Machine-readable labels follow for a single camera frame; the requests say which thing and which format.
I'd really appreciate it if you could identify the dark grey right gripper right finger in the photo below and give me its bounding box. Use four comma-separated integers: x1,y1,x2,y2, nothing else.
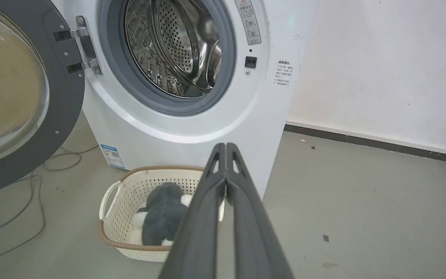
225,143,295,279

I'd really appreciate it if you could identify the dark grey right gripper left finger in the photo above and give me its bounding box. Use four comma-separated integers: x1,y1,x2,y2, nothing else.
158,143,227,279

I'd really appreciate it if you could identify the white front-load washing machine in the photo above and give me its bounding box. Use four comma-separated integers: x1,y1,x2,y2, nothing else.
50,0,319,200

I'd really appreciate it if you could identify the grey round washing machine door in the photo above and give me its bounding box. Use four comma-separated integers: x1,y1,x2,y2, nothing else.
0,0,102,198

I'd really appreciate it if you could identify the grey and white plush toy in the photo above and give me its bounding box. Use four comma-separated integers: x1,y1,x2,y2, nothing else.
132,183,193,247

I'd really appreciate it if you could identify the cream perforated laundry basket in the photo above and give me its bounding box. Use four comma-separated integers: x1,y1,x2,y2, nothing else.
98,165,225,263

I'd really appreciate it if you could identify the thin grey floor cable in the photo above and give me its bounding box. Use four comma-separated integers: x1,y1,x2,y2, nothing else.
0,144,99,267

